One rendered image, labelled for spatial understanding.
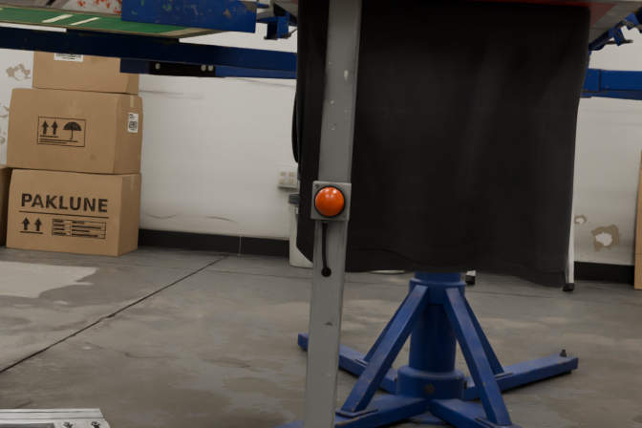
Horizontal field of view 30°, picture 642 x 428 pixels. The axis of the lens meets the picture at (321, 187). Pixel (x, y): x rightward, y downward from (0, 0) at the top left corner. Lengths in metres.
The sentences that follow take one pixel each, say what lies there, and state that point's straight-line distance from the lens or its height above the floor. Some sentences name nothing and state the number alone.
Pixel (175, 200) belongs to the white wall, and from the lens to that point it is 6.69.
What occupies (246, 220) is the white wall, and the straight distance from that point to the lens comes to 6.61.
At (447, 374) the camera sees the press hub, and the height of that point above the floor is 0.11.
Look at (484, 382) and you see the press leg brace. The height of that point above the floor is 0.14.
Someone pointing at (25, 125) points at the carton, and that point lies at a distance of 6.45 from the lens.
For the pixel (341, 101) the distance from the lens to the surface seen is 1.58.
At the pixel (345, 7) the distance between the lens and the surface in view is 1.58.
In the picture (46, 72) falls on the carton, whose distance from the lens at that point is 6.41.
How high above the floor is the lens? 0.75
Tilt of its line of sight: 3 degrees down
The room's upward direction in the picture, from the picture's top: 4 degrees clockwise
